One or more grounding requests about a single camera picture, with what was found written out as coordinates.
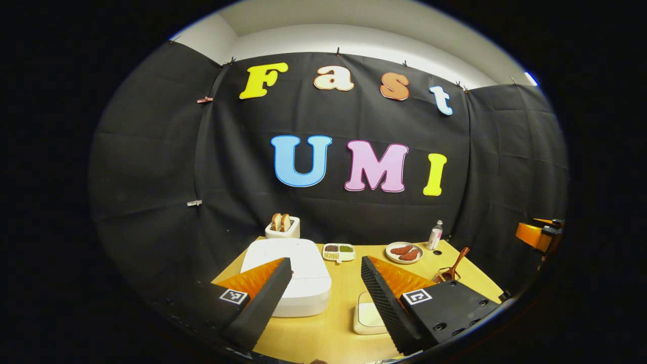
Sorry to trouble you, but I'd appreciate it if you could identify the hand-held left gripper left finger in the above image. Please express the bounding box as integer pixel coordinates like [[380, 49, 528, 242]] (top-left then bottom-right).
[[169, 257, 293, 354]]

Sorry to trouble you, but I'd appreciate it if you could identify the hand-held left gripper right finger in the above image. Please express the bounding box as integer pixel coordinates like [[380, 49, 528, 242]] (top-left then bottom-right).
[[360, 255, 501, 355]]

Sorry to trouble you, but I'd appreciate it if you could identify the white rice cooker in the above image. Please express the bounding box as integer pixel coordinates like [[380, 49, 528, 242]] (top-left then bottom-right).
[[240, 238, 333, 318]]

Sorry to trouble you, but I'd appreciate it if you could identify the metal wire chopstick holder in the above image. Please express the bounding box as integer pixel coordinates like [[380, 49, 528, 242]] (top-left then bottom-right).
[[431, 267, 460, 284]]

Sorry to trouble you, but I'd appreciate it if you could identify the wooden spoon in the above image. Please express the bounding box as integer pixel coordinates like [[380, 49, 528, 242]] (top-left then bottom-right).
[[439, 247, 470, 281]]

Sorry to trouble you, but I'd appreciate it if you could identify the clear plastic container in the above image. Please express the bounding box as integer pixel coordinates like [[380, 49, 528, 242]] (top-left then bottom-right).
[[353, 291, 390, 336]]

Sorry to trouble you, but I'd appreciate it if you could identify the white round plate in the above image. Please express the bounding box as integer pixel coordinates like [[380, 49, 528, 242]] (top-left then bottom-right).
[[385, 242, 424, 264]]

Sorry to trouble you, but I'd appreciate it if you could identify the white toaster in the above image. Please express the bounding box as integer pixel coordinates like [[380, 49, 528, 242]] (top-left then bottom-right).
[[265, 216, 301, 239]]

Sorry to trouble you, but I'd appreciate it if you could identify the white divided dish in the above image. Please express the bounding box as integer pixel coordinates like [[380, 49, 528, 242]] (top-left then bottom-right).
[[322, 243, 356, 262]]

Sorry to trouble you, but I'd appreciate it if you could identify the clear bottle pink label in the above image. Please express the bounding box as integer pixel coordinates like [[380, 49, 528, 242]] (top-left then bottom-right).
[[427, 219, 444, 251]]

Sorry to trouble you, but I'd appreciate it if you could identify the black backdrop cloth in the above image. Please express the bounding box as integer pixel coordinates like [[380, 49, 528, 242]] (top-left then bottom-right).
[[90, 41, 569, 304]]

